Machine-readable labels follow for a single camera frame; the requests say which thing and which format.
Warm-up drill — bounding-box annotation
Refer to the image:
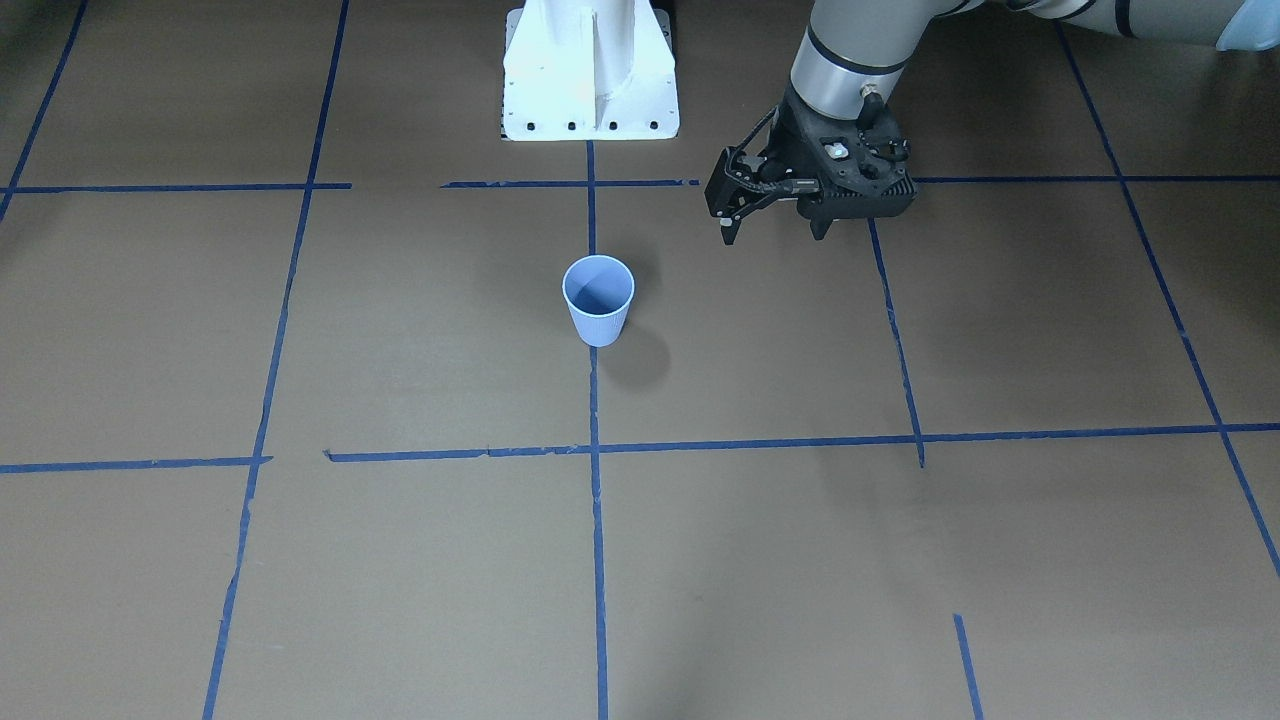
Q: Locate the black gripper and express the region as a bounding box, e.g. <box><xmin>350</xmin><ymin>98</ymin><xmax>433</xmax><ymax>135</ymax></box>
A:
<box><xmin>722</xmin><ymin>87</ymin><xmax>918</xmax><ymax>246</ymax></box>

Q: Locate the blue ribbed cup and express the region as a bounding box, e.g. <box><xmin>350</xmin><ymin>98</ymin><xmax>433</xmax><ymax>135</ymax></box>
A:
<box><xmin>561</xmin><ymin>254</ymin><xmax>636</xmax><ymax>348</ymax></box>

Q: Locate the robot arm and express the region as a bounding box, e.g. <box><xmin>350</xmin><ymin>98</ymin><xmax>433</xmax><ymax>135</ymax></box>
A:
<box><xmin>704</xmin><ymin>1</ymin><xmax>1279</xmax><ymax>245</ymax></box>

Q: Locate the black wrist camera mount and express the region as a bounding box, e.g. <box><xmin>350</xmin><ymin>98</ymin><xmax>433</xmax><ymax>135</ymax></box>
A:
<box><xmin>704</xmin><ymin>146</ymin><xmax>804</xmax><ymax>225</ymax></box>

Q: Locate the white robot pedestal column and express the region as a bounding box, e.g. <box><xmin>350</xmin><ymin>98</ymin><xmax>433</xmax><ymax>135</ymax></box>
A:
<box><xmin>500</xmin><ymin>1</ymin><xmax>681</xmax><ymax>142</ymax></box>

